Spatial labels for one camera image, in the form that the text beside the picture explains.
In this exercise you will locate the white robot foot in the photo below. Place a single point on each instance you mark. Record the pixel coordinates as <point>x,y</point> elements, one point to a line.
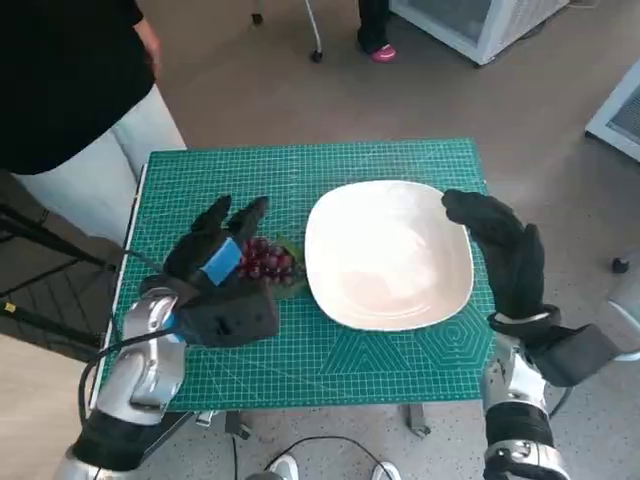
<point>285,467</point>
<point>387,472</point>

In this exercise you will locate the person's hand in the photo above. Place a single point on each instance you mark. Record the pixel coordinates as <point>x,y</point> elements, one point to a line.
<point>152,45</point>

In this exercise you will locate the white glass-top appliance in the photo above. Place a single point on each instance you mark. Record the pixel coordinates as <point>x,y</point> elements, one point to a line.
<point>505,25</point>

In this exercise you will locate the small silver bracket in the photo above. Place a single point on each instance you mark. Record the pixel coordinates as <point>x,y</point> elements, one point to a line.
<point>206,419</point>

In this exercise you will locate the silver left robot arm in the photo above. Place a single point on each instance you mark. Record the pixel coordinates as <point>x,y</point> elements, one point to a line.
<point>145,365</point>

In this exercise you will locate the green cutting mat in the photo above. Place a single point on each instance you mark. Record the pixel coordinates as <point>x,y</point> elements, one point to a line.
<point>300,190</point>

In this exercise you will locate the white chair leg with castor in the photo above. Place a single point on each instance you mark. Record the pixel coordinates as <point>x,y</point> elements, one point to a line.
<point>311,22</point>

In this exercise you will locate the white right robot foot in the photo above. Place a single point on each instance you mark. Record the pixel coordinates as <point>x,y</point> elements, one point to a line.
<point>387,472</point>

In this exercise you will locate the white square plate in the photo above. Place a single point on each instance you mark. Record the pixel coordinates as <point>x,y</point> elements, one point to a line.
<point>385,260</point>

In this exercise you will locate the white vented appliance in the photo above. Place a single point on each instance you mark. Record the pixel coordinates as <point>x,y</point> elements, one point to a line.
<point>625,115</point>

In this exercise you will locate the white left robot foot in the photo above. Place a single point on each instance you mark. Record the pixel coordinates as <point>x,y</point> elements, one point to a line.
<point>285,467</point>

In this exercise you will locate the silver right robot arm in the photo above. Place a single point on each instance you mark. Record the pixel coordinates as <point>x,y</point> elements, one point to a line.
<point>515,430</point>

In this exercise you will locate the grey metal table leg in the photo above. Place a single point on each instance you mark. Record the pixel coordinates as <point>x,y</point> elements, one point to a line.
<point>236,426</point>
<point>417,421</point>

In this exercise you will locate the person with pink shoe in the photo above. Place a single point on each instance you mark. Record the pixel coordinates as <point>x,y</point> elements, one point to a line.
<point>372,25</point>

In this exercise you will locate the purple toy grape bunch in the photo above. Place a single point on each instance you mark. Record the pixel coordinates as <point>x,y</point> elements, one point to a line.
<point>270,262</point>

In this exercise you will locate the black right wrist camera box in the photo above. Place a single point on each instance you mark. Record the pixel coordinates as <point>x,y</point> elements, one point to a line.
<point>575,352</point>

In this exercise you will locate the black metal rack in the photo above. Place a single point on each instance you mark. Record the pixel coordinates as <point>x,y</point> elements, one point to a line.
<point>30,315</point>

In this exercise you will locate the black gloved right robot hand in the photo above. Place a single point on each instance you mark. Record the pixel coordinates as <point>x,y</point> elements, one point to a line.
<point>515,260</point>

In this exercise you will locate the person in black top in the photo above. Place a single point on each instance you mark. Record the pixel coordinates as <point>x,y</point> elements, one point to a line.
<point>65,75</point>

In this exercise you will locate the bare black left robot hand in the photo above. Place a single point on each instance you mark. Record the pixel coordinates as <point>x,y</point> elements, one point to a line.
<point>200,250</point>

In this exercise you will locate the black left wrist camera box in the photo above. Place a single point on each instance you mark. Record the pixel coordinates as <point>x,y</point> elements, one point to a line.
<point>225,320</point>

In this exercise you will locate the black chair castor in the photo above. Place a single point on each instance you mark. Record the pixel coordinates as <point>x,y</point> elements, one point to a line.
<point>257,18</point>

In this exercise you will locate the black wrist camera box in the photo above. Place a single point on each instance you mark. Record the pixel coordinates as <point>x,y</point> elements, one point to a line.
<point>575,352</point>
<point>225,320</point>

